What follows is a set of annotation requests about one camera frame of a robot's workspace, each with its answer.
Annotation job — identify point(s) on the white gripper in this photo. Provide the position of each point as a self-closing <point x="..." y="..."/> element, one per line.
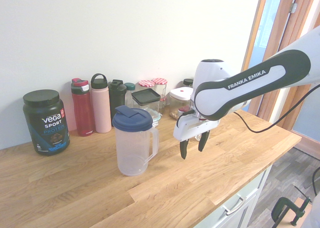
<point x="192" y="128"/>

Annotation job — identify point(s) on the clear pitcher with blue lid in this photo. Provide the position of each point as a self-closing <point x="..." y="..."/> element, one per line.
<point x="133" y="143"/>

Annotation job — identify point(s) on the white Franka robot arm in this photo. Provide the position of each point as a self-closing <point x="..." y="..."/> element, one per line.
<point x="250" y="88"/>

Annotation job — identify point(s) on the red water bottle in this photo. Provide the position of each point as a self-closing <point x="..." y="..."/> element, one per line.
<point x="82" y="108"/>

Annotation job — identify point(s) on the glass container with teal lid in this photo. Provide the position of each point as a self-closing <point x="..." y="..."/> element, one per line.
<point x="155" y="118"/>

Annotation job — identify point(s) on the cereal canister with white lid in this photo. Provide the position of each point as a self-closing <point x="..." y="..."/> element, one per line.
<point x="180" y="94"/>

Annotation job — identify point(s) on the small jar red checkered lid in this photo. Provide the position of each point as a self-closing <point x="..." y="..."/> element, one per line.
<point x="163" y="102"/>

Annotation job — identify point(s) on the jar with black lid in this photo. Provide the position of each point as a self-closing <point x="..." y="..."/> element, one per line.
<point x="188" y="82"/>

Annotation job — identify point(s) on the square canister with black lid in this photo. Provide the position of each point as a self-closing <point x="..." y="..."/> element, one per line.
<point x="146" y="97"/>

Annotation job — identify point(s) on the tall jar red checkered lid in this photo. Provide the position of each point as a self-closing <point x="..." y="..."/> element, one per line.
<point x="147" y="84"/>
<point x="160" y="85"/>

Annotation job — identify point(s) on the clear bottle with green lid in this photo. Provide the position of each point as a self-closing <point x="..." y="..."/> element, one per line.
<point x="129" y="88"/>

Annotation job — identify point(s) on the black shaker bottle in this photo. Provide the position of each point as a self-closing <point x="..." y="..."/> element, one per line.
<point x="117" y="95"/>

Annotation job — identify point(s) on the pink bottle with black lid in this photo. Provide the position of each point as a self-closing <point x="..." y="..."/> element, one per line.
<point x="100" y="108"/>

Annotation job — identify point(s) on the green metal clamp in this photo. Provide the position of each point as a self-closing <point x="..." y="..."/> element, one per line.
<point x="285" y="208"/>

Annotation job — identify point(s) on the black Vega protein tub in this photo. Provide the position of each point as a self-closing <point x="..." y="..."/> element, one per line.
<point x="46" y="123"/>

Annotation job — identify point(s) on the silver door hinge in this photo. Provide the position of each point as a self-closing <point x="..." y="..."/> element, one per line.
<point x="293" y="8"/>

